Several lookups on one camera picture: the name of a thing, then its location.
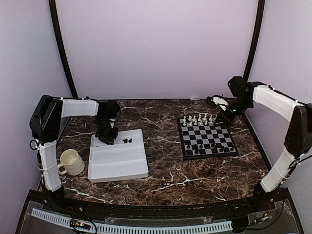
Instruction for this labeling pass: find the white cable duct strip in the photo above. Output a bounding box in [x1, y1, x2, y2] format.
[31, 208, 233, 234]

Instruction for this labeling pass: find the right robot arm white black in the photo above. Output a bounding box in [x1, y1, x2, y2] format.
[207, 77, 312, 212]

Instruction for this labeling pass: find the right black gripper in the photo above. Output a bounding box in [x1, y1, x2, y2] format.
[214, 96, 253, 126]

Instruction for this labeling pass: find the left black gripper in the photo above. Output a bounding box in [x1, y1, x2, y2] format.
[95, 117, 118, 144]

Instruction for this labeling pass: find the black piece bottom row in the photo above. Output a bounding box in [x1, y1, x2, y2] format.
[186, 150, 193, 156]

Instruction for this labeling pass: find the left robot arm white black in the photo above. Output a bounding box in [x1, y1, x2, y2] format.
[29, 95, 121, 213]

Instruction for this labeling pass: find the white plastic tray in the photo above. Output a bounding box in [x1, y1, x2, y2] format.
[88, 129, 149, 183]

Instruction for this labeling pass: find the black frame post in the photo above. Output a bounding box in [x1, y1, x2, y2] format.
[48, 0, 78, 98]
[242, 0, 266, 81]

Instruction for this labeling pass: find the black front rail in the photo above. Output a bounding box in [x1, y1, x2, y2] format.
[20, 188, 291, 223]

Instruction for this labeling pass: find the white chess pieces row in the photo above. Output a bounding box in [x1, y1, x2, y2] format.
[178, 114, 215, 127]

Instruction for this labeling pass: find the tall black piece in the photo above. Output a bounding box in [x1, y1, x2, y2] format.
[192, 144, 199, 155]

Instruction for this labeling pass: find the right black frame post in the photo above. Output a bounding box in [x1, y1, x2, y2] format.
[242, 0, 266, 81]

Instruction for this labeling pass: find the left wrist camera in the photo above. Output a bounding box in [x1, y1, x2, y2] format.
[109, 117, 118, 128]

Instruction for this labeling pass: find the left black frame post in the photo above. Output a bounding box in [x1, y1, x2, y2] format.
[48, 0, 78, 98]

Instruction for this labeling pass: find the black grey chessboard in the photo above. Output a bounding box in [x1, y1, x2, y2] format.
[177, 117, 238, 160]

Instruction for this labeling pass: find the black chess pieces right cluster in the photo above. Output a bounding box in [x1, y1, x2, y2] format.
[122, 138, 133, 144]

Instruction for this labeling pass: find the cream ceramic mug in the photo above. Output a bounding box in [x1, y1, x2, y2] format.
[57, 149, 85, 176]

